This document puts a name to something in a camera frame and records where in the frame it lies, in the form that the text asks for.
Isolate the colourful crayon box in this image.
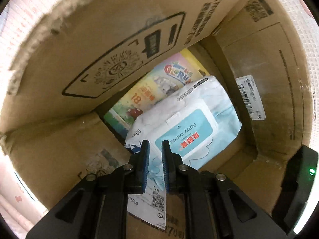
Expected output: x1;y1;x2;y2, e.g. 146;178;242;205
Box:
103;48;211;140

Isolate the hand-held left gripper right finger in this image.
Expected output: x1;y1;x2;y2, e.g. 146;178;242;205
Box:
161;140;294;239

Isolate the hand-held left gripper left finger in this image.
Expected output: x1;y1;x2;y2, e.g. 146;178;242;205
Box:
26;140;150;239

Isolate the brown cardboard box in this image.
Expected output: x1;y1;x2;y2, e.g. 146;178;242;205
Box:
0;0;315;239

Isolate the light blue wet wipes pack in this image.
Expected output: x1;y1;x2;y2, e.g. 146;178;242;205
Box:
124;76;242;180

